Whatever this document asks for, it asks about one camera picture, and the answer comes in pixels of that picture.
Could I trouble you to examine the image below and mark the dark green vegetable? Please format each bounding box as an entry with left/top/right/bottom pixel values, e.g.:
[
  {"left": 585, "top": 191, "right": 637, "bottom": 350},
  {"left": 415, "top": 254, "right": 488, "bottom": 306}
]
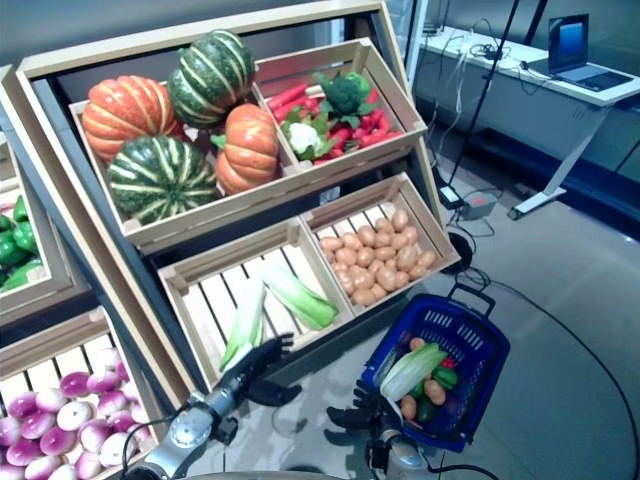
[{"left": 415, "top": 397, "right": 438, "bottom": 424}]

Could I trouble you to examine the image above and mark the wide orange pumpkin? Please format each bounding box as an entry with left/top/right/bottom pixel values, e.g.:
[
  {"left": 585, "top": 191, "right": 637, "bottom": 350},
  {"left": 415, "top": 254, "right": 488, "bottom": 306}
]
[{"left": 81, "top": 74, "right": 180, "bottom": 164}]

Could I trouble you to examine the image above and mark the black coiled cable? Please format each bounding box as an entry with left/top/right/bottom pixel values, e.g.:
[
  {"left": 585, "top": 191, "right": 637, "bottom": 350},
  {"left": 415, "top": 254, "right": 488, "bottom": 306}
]
[{"left": 446, "top": 228, "right": 477, "bottom": 275}]

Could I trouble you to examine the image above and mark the napa cabbage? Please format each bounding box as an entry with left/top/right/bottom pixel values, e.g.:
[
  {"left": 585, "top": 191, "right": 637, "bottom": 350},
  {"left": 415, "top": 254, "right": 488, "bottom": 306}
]
[{"left": 379, "top": 342, "right": 449, "bottom": 401}]

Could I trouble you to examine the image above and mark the green striped pumpkin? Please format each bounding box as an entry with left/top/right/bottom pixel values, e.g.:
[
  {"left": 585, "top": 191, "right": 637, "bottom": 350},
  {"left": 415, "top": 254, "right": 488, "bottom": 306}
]
[
  {"left": 166, "top": 29, "right": 257, "bottom": 131},
  {"left": 106, "top": 135, "right": 220, "bottom": 227}
]

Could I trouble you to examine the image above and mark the wooden display shelf frame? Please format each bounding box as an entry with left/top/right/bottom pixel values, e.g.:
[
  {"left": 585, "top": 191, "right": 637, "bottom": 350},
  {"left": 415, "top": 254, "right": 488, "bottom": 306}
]
[{"left": 14, "top": 0, "right": 454, "bottom": 416}]

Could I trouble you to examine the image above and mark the white cables bundle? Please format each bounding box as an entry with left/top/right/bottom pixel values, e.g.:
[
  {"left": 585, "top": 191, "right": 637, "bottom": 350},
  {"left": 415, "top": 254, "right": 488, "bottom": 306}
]
[{"left": 447, "top": 18, "right": 509, "bottom": 69}]

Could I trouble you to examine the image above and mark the leek on right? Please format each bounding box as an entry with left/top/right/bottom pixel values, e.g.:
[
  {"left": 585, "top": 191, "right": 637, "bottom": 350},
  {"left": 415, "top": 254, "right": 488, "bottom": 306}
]
[{"left": 261, "top": 272, "right": 341, "bottom": 332}]

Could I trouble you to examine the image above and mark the black tripod pole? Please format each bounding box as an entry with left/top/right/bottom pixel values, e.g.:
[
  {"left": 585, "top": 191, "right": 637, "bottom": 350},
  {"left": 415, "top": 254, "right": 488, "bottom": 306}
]
[{"left": 446, "top": 0, "right": 522, "bottom": 189}]

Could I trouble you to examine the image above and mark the green broccoli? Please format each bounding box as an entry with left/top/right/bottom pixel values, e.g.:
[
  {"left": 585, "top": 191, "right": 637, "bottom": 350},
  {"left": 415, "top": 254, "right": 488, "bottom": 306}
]
[{"left": 313, "top": 71, "right": 377, "bottom": 127}]

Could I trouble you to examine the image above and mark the black floor cable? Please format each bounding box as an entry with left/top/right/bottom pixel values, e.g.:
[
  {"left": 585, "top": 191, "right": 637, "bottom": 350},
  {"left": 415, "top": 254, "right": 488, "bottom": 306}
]
[{"left": 467, "top": 269, "right": 640, "bottom": 480}]

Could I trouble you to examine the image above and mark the wooden pepper crate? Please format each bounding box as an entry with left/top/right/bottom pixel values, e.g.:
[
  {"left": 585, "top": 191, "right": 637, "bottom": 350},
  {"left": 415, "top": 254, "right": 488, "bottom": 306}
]
[{"left": 0, "top": 144, "right": 69, "bottom": 312}]

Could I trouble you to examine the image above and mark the wooden carrot crate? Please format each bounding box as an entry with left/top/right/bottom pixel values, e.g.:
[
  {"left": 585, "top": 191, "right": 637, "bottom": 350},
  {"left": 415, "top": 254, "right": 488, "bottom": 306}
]
[{"left": 252, "top": 37, "right": 429, "bottom": 177}]

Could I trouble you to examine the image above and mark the wooden turnip crate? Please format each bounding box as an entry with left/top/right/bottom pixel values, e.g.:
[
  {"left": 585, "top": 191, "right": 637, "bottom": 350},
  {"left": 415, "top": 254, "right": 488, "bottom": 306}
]
[{"left": 0, "top": 306, "right": 169, "bottom": 480}]

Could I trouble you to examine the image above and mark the wooden pumpkin crate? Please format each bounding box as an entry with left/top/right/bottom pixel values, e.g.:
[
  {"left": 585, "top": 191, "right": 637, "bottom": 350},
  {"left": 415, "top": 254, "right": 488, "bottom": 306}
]
[{"left": 68, "top": 79, "right": 304, "bottom": 254}]

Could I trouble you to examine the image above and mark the open grey laptop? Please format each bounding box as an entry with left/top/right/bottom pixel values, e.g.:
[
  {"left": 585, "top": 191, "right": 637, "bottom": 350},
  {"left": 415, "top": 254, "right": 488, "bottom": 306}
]
[{"left": 546, "top": 13, "right": 634, "bottom": 93}]

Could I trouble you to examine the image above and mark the wooden neighbouring shelf frame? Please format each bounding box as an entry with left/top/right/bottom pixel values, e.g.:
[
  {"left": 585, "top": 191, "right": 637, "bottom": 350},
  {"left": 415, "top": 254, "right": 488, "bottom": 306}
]
[{"left": 0, "top": 63, "right": 101, "bottom": 332}]

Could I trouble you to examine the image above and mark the blue plastic shopping basket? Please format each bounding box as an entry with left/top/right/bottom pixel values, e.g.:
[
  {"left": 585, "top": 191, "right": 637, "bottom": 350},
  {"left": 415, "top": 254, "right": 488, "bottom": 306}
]
[{"left": 359, "top": 282, "right": 512, "bottom": 454}]

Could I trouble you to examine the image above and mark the leek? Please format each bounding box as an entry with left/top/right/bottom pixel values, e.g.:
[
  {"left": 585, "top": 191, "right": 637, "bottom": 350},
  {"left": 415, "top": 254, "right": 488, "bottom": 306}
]
[
  {"left": 261, "top": 272, "right": 341, "bottom": 332},
  {"left": 219, "top": 279, "right": 269, "bottom": 374}
]

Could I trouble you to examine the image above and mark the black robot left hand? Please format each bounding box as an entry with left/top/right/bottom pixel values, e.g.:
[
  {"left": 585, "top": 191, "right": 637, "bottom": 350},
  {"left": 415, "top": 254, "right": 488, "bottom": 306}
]
[{"left": 219, "top": 331, "right": 304, "bottom": 408}]

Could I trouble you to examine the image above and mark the black power adapter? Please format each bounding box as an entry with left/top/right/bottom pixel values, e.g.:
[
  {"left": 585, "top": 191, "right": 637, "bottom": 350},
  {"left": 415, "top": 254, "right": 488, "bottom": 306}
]
[{"left": 439, "top": 185, "right": 467, "bottom": 209}]

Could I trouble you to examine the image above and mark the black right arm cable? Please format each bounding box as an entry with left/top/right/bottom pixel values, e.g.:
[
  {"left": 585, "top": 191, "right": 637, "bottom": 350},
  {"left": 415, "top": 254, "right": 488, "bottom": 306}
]
[{"left": 424, "top": 462, "right": 502, "bottom": 480}]

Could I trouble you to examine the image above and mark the wooden bok choy crate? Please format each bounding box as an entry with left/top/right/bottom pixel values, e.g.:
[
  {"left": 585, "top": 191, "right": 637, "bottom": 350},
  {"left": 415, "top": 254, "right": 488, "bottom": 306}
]
[{"left": 156, "top": 216, "right": 357, "bottom": 392}]

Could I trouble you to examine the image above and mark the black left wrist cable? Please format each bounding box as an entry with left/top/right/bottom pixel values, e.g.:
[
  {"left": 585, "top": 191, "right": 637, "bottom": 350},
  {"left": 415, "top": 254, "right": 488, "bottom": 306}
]
[{"left": 121, "top": 428, "right": 177, "bottom": 480}]

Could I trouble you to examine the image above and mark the wooden potato crate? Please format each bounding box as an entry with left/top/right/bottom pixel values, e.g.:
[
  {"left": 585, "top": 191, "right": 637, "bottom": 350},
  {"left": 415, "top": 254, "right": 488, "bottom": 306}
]
[{"left": 298, "top": 171, "right": 462, "bottom": 319}]

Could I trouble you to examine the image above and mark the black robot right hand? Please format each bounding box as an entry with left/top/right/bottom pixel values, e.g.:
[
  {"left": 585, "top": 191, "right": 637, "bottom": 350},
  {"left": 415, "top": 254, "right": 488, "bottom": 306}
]
[{"left": 324, "top": 378, "right": 404, "bottom": 447}]

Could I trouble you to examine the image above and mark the tall orange pumpkin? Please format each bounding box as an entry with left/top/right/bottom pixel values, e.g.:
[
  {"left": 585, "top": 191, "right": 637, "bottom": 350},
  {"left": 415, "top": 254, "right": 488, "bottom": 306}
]
[{"left": 213, "top": 103, "right": 281, "bottom": 197}]

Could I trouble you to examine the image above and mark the white cauliflower with leaves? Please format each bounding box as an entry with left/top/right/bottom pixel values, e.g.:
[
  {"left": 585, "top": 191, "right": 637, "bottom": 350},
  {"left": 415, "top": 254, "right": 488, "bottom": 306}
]
[{"left": 281, "top": 117, "right": 337, "bottom": 162}]

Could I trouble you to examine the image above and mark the white desk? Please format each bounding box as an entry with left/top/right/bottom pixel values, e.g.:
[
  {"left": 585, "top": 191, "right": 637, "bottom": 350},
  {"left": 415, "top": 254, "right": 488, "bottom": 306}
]
[{"left": 415, "top": 27, "right": 640, "bottom": 222}]

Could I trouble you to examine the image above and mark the grey box with red switch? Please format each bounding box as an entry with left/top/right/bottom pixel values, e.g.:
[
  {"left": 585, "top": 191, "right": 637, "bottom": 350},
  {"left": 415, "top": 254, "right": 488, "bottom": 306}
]
[{"left": 461, "top": 191, "right": 499, "bottom": 222}]

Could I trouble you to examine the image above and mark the leek on left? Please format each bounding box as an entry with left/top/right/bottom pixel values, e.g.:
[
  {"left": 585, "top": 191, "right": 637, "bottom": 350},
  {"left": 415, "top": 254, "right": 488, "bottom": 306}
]
[{"left": 219, "top": 279, "right": 269, "bottom": 374}]

